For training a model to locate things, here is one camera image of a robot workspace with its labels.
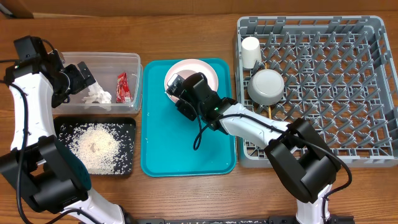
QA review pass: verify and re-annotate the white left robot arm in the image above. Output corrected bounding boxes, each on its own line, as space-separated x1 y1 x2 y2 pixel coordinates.
1 35 134 223

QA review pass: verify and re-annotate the pile of white rice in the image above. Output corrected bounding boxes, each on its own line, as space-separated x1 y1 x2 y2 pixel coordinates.
58 123 133 175

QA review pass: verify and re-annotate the white paper cup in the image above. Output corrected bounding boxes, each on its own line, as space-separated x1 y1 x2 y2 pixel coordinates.
241 37 262 69

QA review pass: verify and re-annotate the white napkin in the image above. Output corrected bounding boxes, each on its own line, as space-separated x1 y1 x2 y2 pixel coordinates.
82 82 112 111

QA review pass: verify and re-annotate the white pink-rimmed plate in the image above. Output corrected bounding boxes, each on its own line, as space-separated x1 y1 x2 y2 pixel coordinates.
164 59 218 103

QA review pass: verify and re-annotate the red snack wrapper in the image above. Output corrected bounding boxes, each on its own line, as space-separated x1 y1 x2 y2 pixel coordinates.
116 72 132 103

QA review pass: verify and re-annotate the white bowl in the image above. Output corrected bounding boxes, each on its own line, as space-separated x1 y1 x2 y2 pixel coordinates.
248 69 285 106

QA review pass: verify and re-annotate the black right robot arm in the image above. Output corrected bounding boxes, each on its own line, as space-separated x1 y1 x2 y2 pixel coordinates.
166 73 341 223

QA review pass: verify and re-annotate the clear plastic waste bin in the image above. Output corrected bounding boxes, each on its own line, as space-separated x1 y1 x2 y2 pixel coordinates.
52 52 143 114

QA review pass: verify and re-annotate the grey plastic dish rack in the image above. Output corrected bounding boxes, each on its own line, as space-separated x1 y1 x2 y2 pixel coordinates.
234 16 397 167

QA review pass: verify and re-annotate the black plastic tray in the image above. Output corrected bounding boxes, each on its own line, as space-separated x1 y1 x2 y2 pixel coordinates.
52 116 137 175

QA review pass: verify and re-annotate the pink bowl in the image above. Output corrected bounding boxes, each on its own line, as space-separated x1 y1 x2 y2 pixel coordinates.
172 70 197 82

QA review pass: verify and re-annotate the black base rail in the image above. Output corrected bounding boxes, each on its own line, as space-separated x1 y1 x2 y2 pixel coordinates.
133 215 355 224

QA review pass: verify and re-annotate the wooden chopstick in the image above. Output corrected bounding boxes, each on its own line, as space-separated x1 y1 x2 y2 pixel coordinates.
264 62 272 119

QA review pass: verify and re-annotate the teal plastic tray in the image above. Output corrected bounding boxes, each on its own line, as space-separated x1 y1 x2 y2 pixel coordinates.
141 60 237 177

